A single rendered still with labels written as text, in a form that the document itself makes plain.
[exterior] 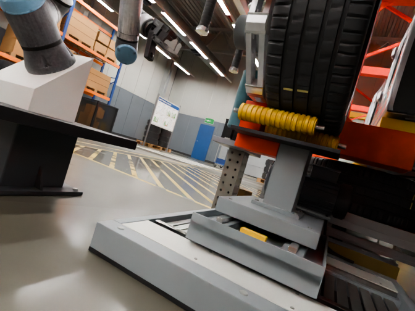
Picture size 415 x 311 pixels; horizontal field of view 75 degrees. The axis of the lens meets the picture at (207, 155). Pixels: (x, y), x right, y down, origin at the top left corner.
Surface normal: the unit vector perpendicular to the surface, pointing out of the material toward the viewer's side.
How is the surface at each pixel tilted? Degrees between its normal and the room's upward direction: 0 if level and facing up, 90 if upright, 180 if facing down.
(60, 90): 90
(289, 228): 90
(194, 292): 90
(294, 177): 90
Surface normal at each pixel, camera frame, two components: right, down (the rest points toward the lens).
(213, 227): -0.42, -0.13
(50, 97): 0.89, 0.27
